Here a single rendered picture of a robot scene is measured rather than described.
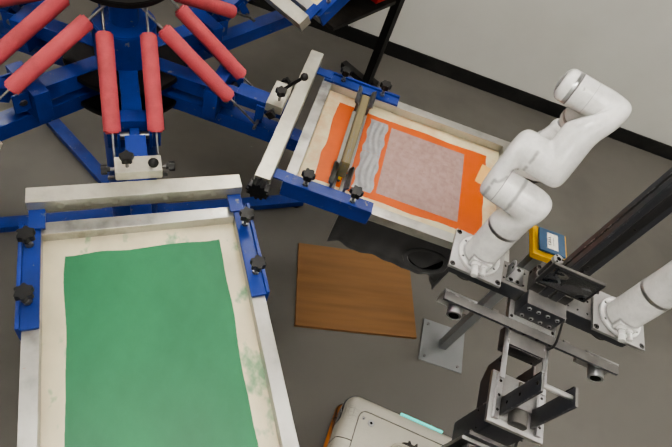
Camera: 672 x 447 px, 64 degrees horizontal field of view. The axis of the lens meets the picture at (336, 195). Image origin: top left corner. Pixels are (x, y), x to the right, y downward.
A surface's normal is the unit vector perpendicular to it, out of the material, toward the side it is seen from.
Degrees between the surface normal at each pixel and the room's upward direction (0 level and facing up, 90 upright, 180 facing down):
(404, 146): 0
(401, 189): 0
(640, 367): 0
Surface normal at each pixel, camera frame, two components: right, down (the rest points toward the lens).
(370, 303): 0.25, -0.59
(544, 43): -0.22, 0.73
